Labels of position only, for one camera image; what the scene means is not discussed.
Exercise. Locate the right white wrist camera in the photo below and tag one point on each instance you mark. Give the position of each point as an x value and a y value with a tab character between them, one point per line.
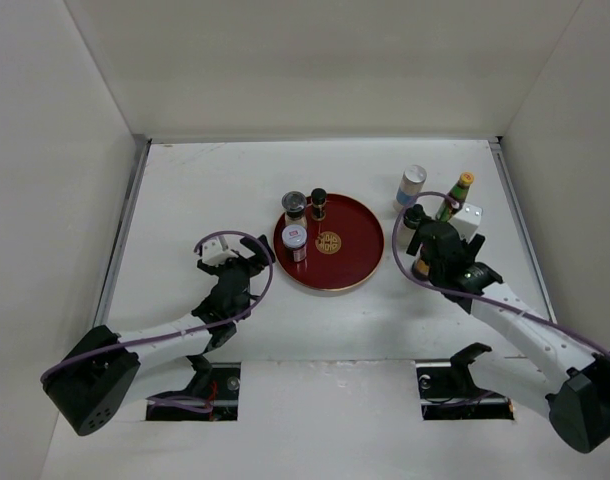
467	221

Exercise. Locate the glass grinder with black top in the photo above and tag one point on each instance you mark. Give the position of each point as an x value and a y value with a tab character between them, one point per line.
294	204

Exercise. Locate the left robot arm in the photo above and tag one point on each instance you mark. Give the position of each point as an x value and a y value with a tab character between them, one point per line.
165	364

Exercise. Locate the red sauce bottle yellow cap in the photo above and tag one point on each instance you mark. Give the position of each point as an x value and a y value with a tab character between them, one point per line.
455	198

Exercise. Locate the small black-capped spice bottle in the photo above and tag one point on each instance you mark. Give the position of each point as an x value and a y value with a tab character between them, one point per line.
318	204

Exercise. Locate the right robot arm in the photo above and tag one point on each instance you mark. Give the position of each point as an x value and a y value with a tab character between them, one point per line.
570	385

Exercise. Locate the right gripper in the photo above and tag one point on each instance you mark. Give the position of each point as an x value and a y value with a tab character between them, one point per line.
472	248

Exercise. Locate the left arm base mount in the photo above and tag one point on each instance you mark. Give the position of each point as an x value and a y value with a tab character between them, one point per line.
212	395

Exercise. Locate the red round tray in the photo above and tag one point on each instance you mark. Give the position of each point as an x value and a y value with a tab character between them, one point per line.
343	250

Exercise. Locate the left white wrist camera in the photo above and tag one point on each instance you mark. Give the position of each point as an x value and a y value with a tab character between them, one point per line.
215	251

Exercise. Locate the red-capped sauce jar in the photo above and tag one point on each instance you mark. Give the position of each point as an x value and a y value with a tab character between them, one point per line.
420	269

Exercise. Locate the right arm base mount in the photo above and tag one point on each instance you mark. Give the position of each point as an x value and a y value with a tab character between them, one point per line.
448	393

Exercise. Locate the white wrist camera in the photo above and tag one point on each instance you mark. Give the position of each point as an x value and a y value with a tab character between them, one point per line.
215	251
467	221

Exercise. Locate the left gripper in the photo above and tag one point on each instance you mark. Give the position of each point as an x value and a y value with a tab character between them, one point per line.
255	263

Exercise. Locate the jar with white lid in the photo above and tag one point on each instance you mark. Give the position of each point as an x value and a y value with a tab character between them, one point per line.
294	238

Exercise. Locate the white bottle with black cap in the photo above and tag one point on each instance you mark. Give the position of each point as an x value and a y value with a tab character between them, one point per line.
412	219

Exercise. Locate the blue-labelled silver-capped shaker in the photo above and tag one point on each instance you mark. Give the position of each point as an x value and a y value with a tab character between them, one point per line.
412	182

